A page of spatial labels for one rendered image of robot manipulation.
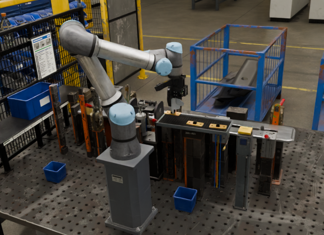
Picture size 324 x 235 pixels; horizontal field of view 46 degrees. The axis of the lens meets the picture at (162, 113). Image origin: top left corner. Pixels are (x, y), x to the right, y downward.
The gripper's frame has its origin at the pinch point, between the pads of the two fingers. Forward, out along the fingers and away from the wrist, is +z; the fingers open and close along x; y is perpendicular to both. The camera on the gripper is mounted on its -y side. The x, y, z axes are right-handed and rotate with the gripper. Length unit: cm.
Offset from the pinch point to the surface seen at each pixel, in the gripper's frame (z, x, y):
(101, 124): 24, 9, -57
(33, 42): -21, 20, -116
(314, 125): 95, 207, 46
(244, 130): 5.3, 2.9, 37.4
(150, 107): 5.4, 8.4, -18.7
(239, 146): 13.5, 0.6, 36.1
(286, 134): 21, 37, 51
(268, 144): 19, 18, 46
